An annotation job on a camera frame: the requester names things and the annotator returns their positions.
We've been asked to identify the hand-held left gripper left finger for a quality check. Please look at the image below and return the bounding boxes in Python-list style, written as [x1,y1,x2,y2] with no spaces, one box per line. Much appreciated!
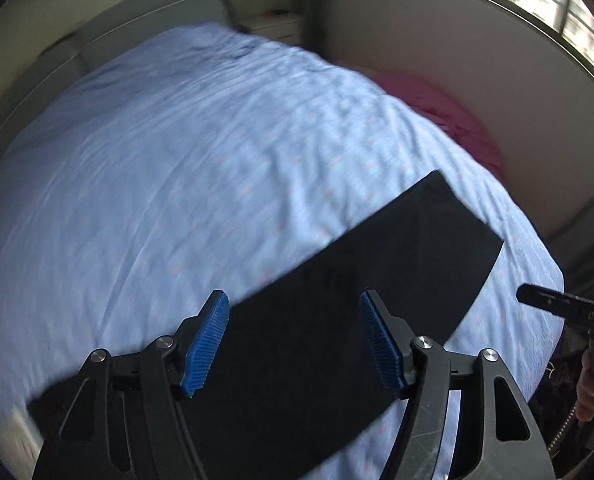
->
[32,290,230,480]

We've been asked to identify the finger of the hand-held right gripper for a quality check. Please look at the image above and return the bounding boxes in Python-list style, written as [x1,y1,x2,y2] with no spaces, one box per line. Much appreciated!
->
[517,284,575,318]

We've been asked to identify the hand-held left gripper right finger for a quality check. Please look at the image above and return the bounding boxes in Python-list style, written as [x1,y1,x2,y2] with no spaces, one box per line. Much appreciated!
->
[359,289,558,480]

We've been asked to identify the black pants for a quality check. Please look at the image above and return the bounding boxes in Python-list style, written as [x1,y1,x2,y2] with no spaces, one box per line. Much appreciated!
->
[26,170,505,480]

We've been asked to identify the person's right hand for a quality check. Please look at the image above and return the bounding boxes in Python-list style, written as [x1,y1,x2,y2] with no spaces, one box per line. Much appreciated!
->
[574,347,594,423]

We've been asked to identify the dark cloth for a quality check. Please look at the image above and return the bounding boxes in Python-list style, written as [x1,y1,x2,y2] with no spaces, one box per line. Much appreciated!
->
[531,337,585,403]

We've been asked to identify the bed with light blue sheet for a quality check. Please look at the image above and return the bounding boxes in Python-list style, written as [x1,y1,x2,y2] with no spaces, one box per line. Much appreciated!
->
[0,22,565,480]

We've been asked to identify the white nightstand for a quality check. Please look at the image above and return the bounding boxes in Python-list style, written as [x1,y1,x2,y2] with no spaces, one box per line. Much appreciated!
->
[239,10,305,47]

